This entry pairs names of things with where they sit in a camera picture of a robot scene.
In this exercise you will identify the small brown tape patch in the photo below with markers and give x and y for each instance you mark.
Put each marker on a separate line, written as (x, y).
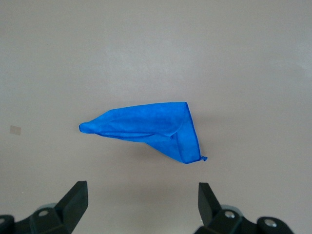
(15, 130)

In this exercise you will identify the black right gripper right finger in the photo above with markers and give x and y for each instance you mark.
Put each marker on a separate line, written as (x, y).
(209, 209)

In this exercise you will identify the blue cloth towel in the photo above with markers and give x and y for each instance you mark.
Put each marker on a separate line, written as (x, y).
(146, 122)

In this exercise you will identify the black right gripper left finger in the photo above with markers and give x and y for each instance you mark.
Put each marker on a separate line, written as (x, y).
(70, 209)

